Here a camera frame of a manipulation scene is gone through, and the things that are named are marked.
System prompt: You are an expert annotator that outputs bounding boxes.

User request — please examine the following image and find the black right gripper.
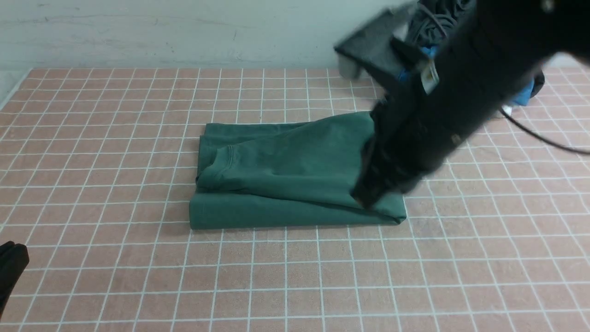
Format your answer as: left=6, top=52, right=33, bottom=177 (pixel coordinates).
left=351, top=88, right=466, bottom=210

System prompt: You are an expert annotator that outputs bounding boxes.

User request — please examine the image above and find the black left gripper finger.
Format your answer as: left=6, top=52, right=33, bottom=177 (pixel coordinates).
left=0, top=240, right=30, bottom=314

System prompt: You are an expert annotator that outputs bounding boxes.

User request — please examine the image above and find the green long-sleeved shirt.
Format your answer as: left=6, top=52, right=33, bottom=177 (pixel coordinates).
left=189, top=112, right=407, bottom=230

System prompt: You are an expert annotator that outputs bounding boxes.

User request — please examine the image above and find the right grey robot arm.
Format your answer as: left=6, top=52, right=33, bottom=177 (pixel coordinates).
left=351, top=0, right=589, bottom=209

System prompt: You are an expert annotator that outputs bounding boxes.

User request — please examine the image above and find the pink checkered tablecloth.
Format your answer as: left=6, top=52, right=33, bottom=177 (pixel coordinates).
left=0, top=69, right=590, bottom=332

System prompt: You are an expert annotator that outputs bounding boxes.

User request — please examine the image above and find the blue crumpled garment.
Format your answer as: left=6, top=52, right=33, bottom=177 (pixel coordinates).
left=398, top=45, right=545, bottom=107

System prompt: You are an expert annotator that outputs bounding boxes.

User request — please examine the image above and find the dark grey crumpled garment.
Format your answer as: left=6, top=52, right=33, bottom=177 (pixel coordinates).
left=405, top=0, right=540, bottom=101

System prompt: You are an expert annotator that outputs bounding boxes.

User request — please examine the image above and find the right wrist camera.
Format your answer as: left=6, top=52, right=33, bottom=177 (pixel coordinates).
left=334, top=3, right=417, bottom=91

